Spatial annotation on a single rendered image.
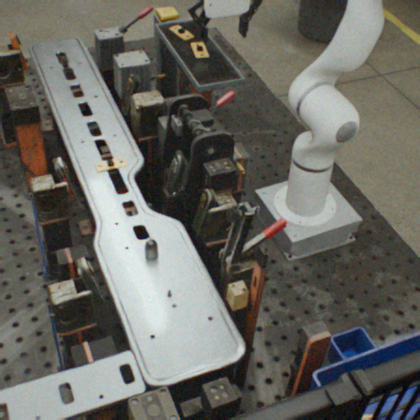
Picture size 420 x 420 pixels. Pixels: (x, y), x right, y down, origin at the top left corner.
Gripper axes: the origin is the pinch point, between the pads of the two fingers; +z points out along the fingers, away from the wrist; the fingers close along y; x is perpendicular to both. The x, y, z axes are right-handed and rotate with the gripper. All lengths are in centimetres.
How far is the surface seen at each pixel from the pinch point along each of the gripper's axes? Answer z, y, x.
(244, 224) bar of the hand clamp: 22.1, 8.0, 36.0
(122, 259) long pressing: 40, 31, 22
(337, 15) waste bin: 128, -169, -210
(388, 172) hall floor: 147, -134, -80
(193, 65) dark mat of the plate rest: 26.2, -3.5, -29.1
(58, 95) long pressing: 41, 33, -48
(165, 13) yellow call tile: 27, -5, -61
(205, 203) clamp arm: 33.1, 9.5, 17.9
